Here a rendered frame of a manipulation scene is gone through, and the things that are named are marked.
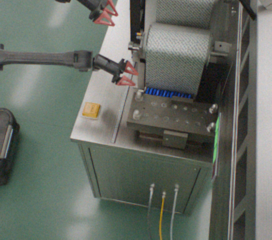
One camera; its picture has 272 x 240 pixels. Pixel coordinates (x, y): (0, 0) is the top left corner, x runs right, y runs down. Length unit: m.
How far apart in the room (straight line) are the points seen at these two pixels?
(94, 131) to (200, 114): 0.48
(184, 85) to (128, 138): 0.34
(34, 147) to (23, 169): 0.18
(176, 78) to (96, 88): 0.45
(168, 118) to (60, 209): 1.22
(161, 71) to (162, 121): 0.21
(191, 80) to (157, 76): 0.15
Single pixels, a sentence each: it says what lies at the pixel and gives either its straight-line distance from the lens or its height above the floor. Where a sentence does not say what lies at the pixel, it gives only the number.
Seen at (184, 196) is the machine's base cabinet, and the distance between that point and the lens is 1.98.
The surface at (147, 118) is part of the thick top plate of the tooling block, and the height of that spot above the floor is 1.03.
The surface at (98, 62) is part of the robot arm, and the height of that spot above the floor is 1.19.
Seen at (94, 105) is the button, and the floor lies 0.92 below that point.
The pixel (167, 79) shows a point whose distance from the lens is 1.51.
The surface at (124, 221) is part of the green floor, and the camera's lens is 2.38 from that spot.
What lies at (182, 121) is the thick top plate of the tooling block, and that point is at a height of 1.03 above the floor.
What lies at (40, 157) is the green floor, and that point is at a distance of 2.63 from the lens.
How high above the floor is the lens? 2.29
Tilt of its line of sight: 56 degrees down
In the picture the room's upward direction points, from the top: straight up
